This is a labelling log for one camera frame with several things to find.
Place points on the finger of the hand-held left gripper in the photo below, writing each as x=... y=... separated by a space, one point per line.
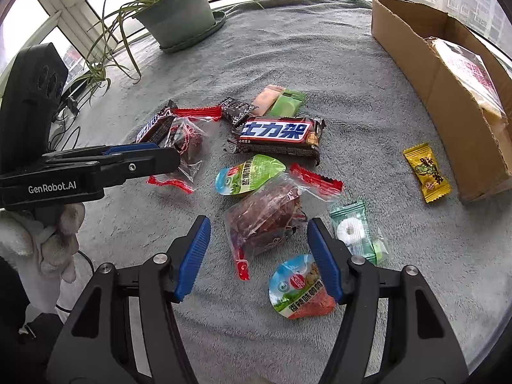
x=140 y=166
x=128 y=148

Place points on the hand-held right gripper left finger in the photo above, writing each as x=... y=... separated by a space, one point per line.
x=196 y=256

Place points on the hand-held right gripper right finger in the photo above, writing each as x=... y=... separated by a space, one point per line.
x=322 y=256

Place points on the small brown chocolate bar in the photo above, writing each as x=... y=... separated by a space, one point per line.
x=154 y=126

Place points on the green mint candy packet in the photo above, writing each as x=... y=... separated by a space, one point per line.
x=350 y=230

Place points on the round red-lid snack packet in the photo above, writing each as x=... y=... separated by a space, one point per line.
x=296 y=288

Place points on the small clear red-edged date packet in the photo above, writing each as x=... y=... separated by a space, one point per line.
x=188 y=140

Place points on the large clear red-edged meat packet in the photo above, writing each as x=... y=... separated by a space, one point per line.
x=264 y=220

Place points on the round green-lid snack packet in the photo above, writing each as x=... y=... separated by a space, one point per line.
x=248 y=174

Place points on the small dark brown candy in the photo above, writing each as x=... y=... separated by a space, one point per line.
x=236 y=110

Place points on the large brown chocolate bar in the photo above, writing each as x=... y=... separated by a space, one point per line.
x=276 y=134

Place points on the yellow candy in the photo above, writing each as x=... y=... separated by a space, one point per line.
x=426 y=172

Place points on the pink snack packet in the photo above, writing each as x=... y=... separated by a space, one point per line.
x=266 y=100

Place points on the green snack packet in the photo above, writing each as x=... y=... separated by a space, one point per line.
x=286 y=106

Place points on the cardboard box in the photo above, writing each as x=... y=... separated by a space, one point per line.
x=440 y=100

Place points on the snack packets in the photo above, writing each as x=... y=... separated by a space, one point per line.
x=468 y=72

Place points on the person's left hand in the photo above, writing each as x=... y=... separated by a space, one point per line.
x=60 y=240

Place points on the green plastic plant pot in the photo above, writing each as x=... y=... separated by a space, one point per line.
x=180 y=12

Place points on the green pot saucer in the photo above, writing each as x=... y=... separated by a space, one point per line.
x=216 y=22

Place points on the grey fleece blanket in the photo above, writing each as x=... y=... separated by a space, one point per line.
x=320 y=68

